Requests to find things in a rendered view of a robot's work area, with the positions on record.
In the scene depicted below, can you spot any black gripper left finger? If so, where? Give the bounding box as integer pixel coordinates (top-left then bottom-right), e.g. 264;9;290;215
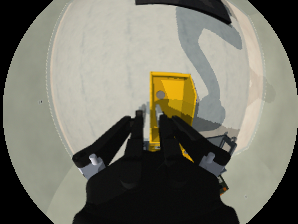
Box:
72;104;146;189

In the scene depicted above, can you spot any dark green case with orange latches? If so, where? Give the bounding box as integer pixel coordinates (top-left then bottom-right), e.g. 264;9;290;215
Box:
217;174;229;196

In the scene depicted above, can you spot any grey metal shelf rack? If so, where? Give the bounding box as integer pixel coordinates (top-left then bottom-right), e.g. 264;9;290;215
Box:
143;134;238;175

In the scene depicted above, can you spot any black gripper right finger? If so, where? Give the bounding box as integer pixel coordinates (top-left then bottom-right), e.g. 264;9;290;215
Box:
156;104;231;188

